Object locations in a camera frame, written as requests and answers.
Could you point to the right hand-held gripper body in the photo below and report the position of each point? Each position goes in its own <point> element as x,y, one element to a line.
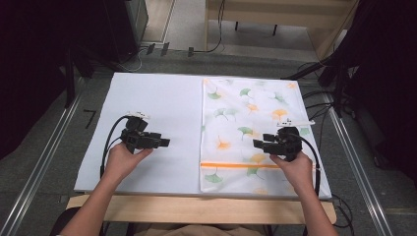
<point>288,144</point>

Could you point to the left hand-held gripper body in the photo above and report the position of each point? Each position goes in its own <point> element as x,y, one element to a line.
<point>136,139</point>

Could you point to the white leaf-print mesh laundry bag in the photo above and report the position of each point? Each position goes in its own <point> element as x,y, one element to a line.
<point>236,118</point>

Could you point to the person's left hand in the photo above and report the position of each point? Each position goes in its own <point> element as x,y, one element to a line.
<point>121,162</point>

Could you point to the person's right hand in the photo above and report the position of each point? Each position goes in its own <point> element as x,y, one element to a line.
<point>298,172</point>

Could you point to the white table mat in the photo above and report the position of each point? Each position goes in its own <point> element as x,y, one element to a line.
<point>157,98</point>

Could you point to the wooden table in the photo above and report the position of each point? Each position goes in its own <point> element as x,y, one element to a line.
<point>196,209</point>

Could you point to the black metal stand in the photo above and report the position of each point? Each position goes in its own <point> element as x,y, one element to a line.
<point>337,82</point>
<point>69,82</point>

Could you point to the person's beige trousers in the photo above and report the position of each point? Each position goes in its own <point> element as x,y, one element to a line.
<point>196,230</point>

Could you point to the black curtain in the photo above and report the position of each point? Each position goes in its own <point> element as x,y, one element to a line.
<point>387,82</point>
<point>32,65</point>

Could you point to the wooden bench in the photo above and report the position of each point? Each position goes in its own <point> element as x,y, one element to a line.
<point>278,10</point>

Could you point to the aluminium floor rail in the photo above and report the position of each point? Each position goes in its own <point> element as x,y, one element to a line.
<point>357,164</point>
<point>42,157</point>

